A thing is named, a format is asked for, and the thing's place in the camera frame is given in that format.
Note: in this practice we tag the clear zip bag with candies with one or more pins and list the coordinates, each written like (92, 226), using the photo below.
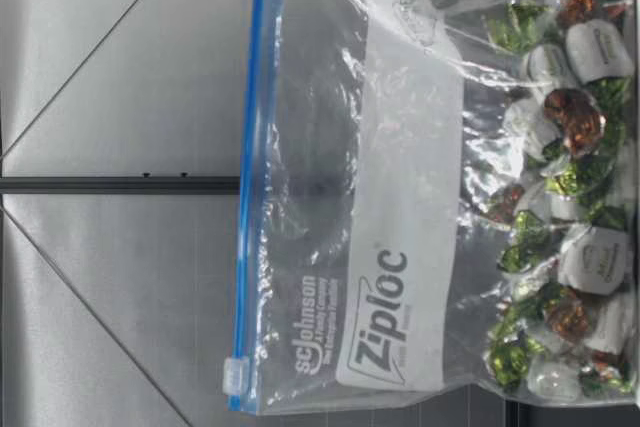
(410, 187)

